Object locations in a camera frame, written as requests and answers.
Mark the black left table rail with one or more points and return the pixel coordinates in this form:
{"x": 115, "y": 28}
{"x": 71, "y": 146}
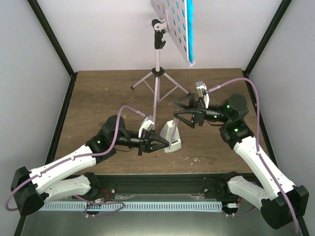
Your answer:
{"x": 59, "y": 126}

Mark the light blue slotted cable duct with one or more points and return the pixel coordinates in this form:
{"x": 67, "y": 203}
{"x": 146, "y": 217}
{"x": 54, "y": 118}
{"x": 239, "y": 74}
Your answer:
{"x": 140, "y": 206}

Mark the clear plastic metronome cover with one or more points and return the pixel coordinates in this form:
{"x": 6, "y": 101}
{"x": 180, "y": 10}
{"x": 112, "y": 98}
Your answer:
{"x": 173, "y": 131}

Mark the white metronome body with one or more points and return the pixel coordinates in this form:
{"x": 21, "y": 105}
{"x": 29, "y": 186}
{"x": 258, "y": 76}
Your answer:
{"x": 170, "y": 132}

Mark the black corner post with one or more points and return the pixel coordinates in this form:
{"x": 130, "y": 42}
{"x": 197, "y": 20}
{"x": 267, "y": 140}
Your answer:
{"x": 37, "y": 10}
{"x": 280, "y": 12}

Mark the white perforated stand tray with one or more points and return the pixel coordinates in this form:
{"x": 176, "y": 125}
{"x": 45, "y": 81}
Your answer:
{"x": 174, "y": 11}

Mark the black left corner post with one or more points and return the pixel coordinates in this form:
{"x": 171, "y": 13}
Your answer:
{"x": 37, "y": 10}

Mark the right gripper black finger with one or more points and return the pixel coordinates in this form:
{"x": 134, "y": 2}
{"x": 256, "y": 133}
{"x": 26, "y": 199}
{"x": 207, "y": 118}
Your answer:
{"x": 186, "y": 102}
{"x": 188, "y": 117}

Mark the black front mounting rail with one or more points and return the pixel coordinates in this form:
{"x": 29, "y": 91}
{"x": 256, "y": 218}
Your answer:
{"x": 207, "y": 185}

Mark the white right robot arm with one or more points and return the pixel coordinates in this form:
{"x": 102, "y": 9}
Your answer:
{"x": 278, "y": 198}

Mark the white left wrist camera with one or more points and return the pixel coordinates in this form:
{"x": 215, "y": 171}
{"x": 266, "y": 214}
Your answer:
{"x": 146, "y": 125}

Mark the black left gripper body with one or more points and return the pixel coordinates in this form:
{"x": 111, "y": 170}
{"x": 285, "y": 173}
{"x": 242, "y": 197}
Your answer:
{"x": 143, "y": 142}

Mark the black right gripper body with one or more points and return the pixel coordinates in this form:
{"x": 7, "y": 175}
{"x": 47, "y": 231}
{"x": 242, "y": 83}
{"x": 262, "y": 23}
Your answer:
{"x": 200, "y": 105}

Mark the blue sheet music folder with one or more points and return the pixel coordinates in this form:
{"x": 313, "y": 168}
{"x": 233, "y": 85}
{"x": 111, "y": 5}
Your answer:
{"x": 189, "y": 17}

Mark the black right corner post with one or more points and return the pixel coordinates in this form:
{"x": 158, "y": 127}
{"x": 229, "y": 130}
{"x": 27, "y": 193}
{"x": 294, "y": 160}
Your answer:
{"x": 280, "y": 12}

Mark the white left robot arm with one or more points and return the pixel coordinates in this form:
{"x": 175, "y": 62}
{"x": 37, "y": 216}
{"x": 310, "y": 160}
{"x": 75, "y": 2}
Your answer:
{"x": 31, "y": 189}

